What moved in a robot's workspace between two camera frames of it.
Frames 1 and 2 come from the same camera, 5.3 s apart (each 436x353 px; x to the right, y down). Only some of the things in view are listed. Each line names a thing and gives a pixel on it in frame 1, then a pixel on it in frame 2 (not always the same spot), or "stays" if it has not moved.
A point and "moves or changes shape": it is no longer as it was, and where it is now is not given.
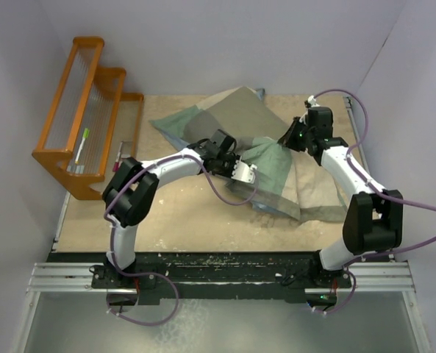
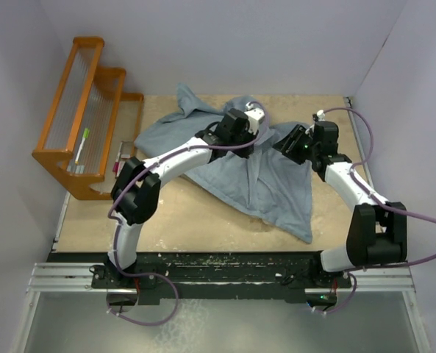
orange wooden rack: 91,125 stays
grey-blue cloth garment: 291,184 moves or changes shape
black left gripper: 233,161 to 245,152
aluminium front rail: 365,277 stays
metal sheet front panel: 371,322 stays
